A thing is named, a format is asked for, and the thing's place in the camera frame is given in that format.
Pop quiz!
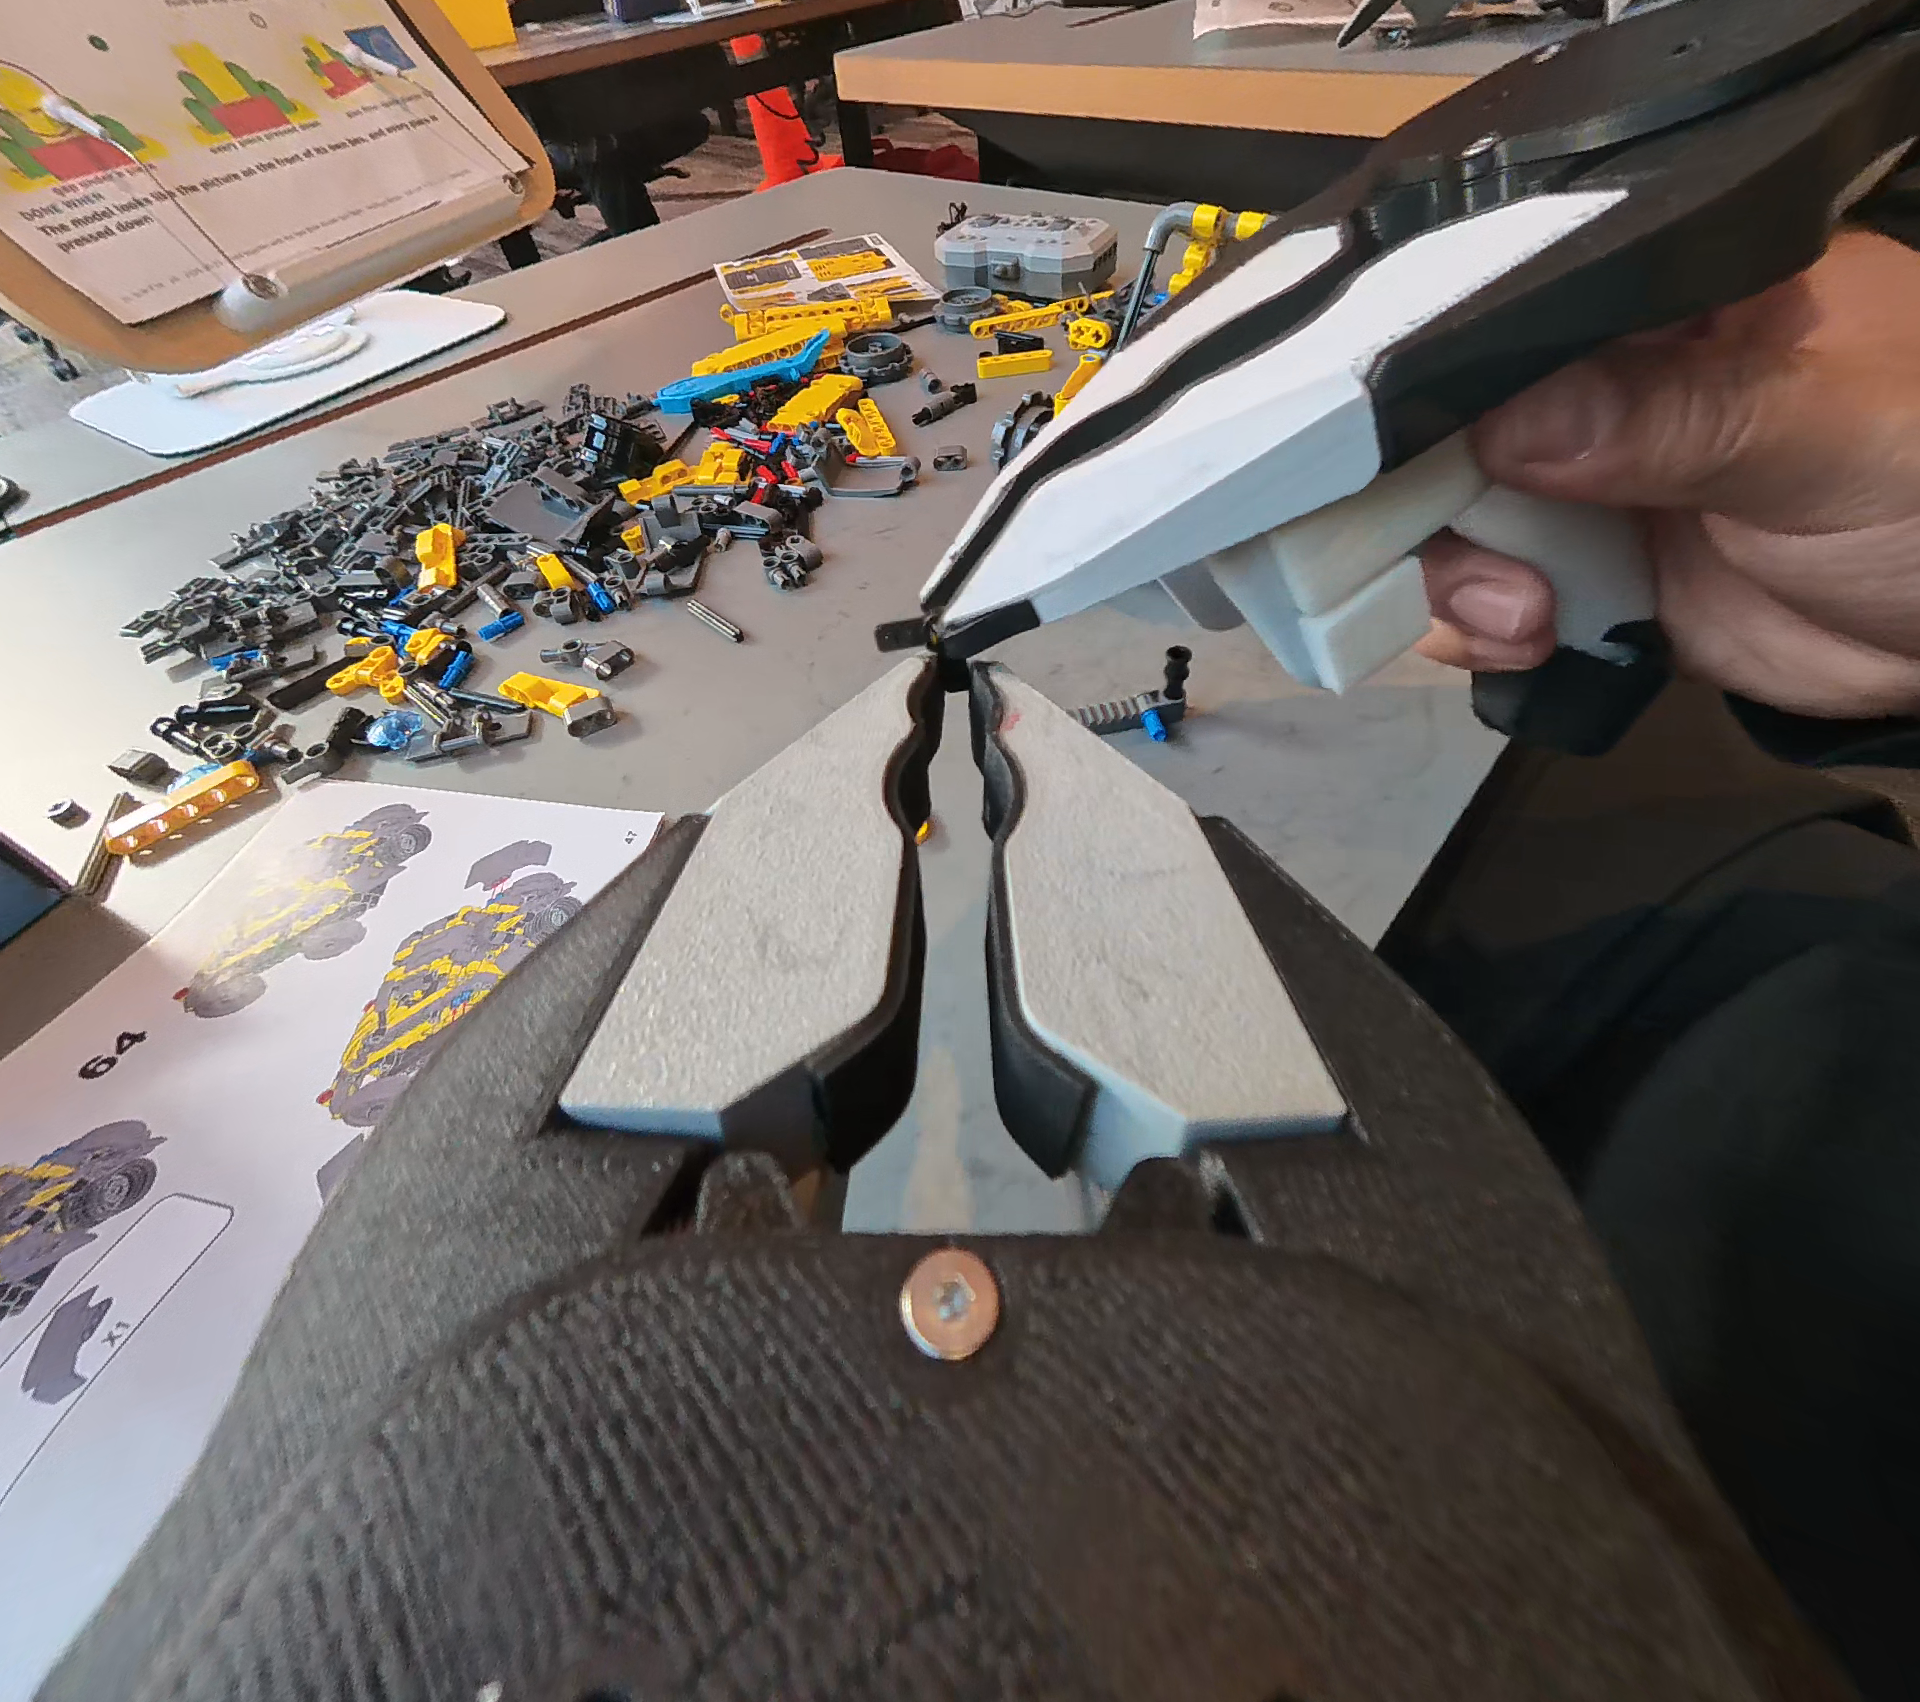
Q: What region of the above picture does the yellow grey sticker sheet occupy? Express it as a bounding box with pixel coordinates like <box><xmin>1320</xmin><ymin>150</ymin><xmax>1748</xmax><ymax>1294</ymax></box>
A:
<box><xmin>715</xmin><ymin>243</ymin><xmax>937</xmax><ymax>311</ymax></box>

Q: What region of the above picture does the wooden table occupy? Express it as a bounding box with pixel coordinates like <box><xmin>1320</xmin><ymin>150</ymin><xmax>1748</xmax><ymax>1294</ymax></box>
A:
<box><xmin>480</xmin><ymin>0</ymin><xmax>963</xmax><ymax>92</ymax></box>

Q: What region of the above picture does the sign board on stand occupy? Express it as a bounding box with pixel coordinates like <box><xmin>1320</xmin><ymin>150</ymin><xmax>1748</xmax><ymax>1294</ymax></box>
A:
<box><xmin>0</xmin><ymin>0</ymin><xmax>559</xmax><ymax>370</ymax></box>

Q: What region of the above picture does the grey gear rack piece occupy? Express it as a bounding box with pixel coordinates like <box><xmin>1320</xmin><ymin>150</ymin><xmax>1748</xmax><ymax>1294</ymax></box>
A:
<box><xmin>1068</xmin><ymin>645</ymin><xmax>1194</xmax><ymax>739</ymax></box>

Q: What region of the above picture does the person's right hand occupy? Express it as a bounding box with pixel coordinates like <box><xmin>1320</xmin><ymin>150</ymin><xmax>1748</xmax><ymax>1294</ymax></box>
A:
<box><xmin>1416</xmin><ymin>228</ymin><xmax>1920</xmax><ymax>722</ymax></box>

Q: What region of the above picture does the grey table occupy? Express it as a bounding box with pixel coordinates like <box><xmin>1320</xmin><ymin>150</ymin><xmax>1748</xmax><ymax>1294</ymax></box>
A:
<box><xmin>0</xmin><ymin>223</ymin><xmax>835</xmax><ymax>533</ymax></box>
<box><xmin>833</xmin><ymin>0</ymin><xmax>1518</xmax><ymax>211</ymax></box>

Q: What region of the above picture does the blue cardboard kit box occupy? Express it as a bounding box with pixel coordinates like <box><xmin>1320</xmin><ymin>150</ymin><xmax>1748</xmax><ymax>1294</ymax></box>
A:
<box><xmin>0</xmin><ymin>832</ymin><xmax>79</xmax><ymax>953</ymax></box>

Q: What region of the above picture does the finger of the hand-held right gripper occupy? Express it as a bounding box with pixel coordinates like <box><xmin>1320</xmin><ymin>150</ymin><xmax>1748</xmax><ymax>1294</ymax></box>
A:
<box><xmin>931</xmin><ymin>185</ymin><xmax>1634</xmax><ymax>694</ymax></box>
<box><xmin>918</xmin><ymin>223</ymin><xmax>1363</xmax><ymax>628</ymax></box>

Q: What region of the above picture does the paper instruction booklet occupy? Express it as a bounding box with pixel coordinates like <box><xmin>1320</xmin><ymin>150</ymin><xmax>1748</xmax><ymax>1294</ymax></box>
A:
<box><xmin>0</xmin><ymin>777</ymin><xmax>670</xmax><ymax>1509</ymax></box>

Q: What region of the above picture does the orange traffic cone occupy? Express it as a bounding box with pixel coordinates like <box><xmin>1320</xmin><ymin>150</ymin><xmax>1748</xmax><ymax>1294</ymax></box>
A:
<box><xmin>750</xmin><ymin>88</ymin><xmax>820</xmax><ymax>189</ymax></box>

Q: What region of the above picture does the grey toy control hub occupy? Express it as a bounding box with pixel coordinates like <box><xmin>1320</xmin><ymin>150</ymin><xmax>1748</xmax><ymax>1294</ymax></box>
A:
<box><xmin>932</xmin><ymin>206</ymin><xmax>1125</xmax><ymax>298</ymax></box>

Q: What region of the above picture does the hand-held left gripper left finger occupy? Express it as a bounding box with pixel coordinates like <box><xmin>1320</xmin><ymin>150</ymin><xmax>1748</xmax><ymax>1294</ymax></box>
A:
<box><xmin>559</xmin><ymin>654</ymin><xmax>940</xmax><ymax>1142</ymax></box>

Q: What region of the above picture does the white stand base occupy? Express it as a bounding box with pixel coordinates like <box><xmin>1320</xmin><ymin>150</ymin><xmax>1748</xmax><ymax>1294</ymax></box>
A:
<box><xmin>66</xmin><ymin>292</ymin><xmax>509</xmax><ymax>460</ymax></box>

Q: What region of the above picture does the yellow toy brick vehicle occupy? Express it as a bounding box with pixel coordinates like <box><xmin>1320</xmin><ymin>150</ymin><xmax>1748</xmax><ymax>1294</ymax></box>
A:
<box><xmin>983</xmin><ymin>201</ymin><xmax>1280</xmax><ymax>474</ymax></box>

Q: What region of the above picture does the printed instruction sheet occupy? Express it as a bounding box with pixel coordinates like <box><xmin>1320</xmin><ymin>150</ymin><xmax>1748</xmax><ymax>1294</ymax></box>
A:
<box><xmin>0</xmin><ymin>0</ymin><xmax>529</xmax><ymax>328</ymax></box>

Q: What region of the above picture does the pile of loose brick parts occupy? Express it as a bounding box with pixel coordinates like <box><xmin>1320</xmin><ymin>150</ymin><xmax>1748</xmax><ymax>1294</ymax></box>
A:
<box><xmin>44</xmin><ymin>284</ymin><xmax>1158</xmax><ymax>864</ymax></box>

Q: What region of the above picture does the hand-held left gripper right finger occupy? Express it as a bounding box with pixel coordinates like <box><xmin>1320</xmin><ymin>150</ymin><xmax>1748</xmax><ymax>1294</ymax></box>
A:
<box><xmin>966</xmin><ymin>657</ymin><xmax>1350</xmax><ymax>1186</ymax></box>

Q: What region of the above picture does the grey desk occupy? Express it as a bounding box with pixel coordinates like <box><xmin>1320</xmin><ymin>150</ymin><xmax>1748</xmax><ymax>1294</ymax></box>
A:
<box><xmin>0</xmin><ymin>163</ymin><xmax>1510</xmax><ymax>1702</ymax></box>

